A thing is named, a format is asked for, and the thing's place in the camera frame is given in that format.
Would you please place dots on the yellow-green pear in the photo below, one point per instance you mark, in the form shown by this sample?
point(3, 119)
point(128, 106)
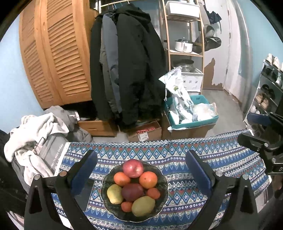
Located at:
point(143, 206)

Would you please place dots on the wooden drawer box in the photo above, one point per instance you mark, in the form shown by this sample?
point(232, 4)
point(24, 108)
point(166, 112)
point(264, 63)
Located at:
point(99, 128)

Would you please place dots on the white storage box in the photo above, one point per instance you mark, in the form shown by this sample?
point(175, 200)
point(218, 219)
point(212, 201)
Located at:
point(193, 80)

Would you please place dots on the white cooking pot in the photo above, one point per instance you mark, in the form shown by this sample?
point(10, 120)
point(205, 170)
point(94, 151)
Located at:
point(184, 46)

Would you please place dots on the white printed plastic bag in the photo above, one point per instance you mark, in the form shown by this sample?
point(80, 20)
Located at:
point(181, 100)

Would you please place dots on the grey shoe rack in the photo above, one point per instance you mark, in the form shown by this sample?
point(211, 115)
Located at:
point(269, 89)

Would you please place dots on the orange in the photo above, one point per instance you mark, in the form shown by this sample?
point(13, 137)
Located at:
point(121, 179)
point(148, 180)

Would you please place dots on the wooden louvered wardrobe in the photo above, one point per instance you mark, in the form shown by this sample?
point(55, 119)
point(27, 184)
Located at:
point(55, 48)

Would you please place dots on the small orange tangerine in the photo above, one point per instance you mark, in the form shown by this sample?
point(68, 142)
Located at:
point(153, 193)

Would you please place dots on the small tangerine front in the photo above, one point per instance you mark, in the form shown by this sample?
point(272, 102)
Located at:
point(126, 206)

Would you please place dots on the dark glass fruit bowl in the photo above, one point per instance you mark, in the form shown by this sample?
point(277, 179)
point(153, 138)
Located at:
point(162, 186)

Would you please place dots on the brown cardboard box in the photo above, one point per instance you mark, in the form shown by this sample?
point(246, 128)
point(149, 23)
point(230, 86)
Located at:
point(182, 134)

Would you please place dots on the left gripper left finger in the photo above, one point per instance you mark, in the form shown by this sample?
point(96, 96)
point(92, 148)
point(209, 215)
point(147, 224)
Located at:
point(40, 210)

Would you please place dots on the black hanging coat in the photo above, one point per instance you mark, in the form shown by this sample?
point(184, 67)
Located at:
point(142, 62)

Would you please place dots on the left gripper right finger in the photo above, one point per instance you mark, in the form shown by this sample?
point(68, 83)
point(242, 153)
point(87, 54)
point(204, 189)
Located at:
point(241, 211)

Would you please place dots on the large red apple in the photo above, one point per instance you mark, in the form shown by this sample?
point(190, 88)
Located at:
point(133, 168)

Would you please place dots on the clear plastic bag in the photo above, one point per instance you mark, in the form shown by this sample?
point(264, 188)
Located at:
point(203, 111)

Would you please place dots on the teal cardboard box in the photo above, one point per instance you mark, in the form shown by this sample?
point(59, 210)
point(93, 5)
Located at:
point(173, 116)

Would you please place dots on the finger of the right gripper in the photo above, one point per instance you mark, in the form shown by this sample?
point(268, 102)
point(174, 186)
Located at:
point(257, 144)
point(260, 119)

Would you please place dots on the small cardboard box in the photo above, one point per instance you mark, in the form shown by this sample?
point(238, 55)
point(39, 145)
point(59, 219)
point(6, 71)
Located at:
point(147, 132)

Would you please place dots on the patterned blue tablecloth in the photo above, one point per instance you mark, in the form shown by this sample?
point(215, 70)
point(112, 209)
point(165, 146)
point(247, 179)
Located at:
point(222, 152)

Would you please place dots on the grey hanging jacket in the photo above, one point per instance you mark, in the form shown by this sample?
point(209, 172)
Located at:
point(110, 62)

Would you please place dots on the pile of grey clothes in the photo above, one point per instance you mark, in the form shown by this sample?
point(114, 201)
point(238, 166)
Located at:
point(36, 146)

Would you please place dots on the wooden shelf rack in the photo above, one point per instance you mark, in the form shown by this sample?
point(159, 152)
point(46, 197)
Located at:
point(183, 20)

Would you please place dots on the yellow pear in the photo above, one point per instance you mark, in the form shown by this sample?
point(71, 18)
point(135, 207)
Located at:
point(114, 194)

